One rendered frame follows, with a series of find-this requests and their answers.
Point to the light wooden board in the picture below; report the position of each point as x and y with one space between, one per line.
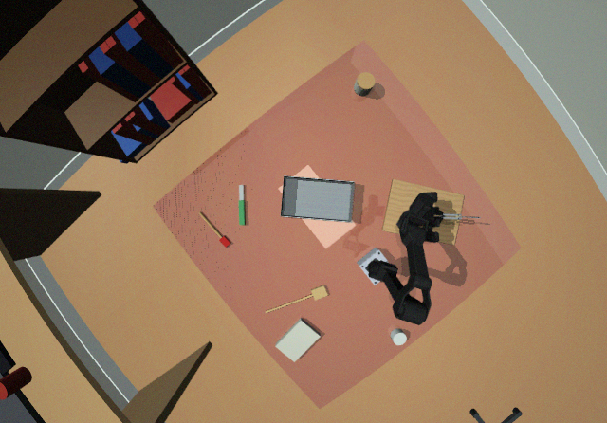
402 194

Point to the white cylinder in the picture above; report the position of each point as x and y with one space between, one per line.
398 337

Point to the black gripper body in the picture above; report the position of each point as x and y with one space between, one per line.
431 236

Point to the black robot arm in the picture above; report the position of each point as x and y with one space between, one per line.
408 308

